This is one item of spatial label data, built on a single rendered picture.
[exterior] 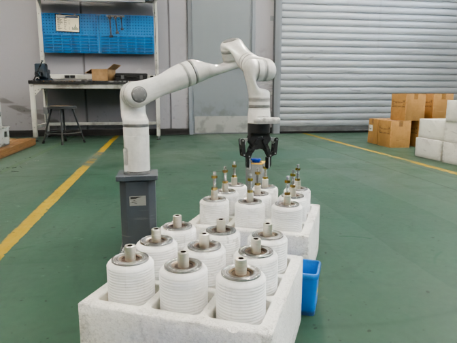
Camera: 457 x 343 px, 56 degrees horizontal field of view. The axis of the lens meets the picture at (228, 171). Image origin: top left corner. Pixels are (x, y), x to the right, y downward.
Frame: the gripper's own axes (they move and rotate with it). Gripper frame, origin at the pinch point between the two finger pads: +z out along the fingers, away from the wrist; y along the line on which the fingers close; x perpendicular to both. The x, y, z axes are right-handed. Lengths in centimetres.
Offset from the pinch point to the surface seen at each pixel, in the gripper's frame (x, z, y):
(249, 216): 13.7, 13.3, 9.0
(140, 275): 50, 12, 49
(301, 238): 26.1, 17.9, -2.1
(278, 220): 18.9, 13.9, 1.9
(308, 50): -454, -90, -292
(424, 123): -187, 3, -259
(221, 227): 35.1, 8.9, 26.1
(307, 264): 30.0, 24.4, -2.0
